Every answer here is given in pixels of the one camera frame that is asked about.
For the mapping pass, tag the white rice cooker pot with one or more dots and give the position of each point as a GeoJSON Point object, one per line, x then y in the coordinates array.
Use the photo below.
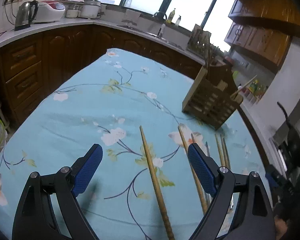
{"type": "Point", "coordinates": [90, 9]}

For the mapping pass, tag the steel kitchen faucet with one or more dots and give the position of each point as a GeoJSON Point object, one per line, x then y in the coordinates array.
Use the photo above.
{"type": "Point", "coordinates": [160, 17]}

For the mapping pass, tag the white red rice cooker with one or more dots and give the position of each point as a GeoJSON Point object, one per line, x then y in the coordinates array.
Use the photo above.
{"type": "Point", "coordinates": [49, 11]}

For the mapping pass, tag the person's right hand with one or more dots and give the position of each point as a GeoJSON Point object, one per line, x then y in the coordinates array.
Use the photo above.
{"type": "Point", "coordinates": [281, 227]}

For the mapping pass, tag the steel electric kettle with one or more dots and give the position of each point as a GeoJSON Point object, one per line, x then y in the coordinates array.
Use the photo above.
{"type": "Point", "coordinates": [25, 15]}

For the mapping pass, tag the dish drying rack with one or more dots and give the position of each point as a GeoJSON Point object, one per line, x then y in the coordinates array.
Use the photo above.
{"type": "Point", "coordinates": [199, 43]}

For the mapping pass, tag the wooden cabinets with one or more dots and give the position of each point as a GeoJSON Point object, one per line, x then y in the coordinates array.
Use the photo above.
{"type": "Point", "coordinates": [263, 30]}
{"type": "Point", "coordinates": [34, 66]}

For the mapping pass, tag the wooden lower cabinets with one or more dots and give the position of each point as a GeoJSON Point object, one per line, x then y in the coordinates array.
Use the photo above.
{"type": "Point", "coordinates": [34, 66]}

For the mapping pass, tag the steel chopstick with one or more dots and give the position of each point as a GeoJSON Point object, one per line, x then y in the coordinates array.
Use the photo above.
{"type": "Point", "coordinates": [207, 149]}

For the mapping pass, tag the blue floral tablecloth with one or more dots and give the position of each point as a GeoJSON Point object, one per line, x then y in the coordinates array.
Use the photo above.
{"type": "Point", "coordinates": [106, 103]}

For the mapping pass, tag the steel kitchen sink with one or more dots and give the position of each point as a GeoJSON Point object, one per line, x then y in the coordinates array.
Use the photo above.
{"type": "Point", "coordinates": [136, 30]}

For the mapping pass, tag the yellow green drink bottle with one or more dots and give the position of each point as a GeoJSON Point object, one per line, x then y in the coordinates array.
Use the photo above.
{"type": "Point", "coordinates": [254, 87]}

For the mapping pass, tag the yellow oil bottle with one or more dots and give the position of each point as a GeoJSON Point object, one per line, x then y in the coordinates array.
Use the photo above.
{"type": "Point", "coordinates": [171, 16]}

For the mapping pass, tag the wooden upper cabinets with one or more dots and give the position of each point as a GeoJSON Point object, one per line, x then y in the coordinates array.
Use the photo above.
{"type": "Point", "coordinates": [263, 30]}

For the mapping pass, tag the wooden utensil holder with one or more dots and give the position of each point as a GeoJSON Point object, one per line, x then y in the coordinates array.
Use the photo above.
{"type": "Point", "coordinates": [213, 97]}

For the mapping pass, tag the white spray bottle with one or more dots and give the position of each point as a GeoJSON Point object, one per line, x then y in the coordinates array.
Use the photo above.
{"type": "Point", "coordinates": [178, 21]}

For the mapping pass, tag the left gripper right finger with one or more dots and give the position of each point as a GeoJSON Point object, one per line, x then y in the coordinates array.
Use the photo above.
{"type": "Point", "coordinates": [205, 168]}

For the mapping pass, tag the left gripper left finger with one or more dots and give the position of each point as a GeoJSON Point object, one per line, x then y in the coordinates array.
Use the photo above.
{"type": "Point", "coordinates": [84, 168]}

